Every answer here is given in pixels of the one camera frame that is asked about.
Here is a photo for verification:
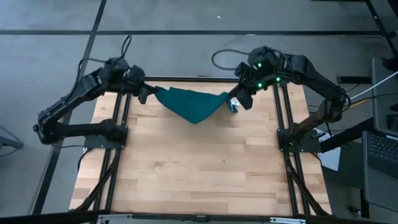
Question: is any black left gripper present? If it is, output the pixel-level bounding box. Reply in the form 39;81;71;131
124;65;156;105

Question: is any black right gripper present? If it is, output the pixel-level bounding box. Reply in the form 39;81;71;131
228;61;274;110

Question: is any teal microfiber towel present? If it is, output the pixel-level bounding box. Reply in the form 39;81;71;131
154;86;240;125

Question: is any white flat box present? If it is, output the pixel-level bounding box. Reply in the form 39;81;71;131
318;146;342;172

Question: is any black desk leg bar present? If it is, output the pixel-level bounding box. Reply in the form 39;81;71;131
320;117;376;153

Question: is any grey floor stand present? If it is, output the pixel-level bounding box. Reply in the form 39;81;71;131
0;124;25;158

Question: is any dark grey laptop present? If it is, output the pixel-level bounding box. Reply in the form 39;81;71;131
366;130;398;181

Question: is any grey cart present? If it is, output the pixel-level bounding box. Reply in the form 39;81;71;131
360;57;398;215

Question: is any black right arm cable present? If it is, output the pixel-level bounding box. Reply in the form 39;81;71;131
211;49;250;71

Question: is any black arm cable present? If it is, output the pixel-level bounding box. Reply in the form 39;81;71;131
211;49;250;71
76;35;133;78

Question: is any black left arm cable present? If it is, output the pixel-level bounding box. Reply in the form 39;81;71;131
76;35;133;78

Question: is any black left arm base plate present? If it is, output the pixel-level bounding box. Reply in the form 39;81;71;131
83;124;129;149

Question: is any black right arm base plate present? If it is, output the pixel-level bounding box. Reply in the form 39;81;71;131
277;128;323;153

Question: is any black aluminium table frame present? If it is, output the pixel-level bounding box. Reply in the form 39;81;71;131
70;75;332;218

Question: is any black floor cable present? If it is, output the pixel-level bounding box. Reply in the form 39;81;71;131
344;83;361;95

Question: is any black flat floor bracket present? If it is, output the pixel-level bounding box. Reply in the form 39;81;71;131
336;75;373;84

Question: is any yellow cable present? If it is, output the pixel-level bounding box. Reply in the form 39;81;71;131
351;98;373;109

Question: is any silver beam bracket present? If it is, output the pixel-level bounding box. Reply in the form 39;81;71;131
269;217;307;224
96;213;134;224

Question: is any white cable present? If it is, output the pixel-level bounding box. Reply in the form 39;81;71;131
349;70;398;102

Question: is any black overhead frame beam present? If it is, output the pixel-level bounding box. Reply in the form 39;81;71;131
0;210;398;224

